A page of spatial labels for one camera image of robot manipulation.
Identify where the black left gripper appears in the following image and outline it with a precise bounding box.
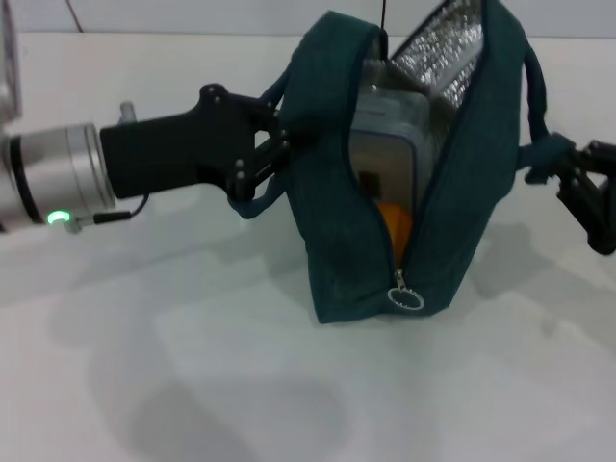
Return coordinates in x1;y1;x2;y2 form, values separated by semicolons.
98;84;291;202

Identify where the dark teal fabric bag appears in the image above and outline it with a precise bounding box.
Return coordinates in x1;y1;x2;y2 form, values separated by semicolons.
228;0;577;329

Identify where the clear plastic food container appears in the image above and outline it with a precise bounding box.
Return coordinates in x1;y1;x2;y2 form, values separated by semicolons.
348;57;430;214

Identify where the orange pear fruit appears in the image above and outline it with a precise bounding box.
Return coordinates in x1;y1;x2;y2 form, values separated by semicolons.
377;201;416;264

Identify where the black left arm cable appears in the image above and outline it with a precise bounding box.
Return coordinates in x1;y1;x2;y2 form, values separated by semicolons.
66;192;148;233

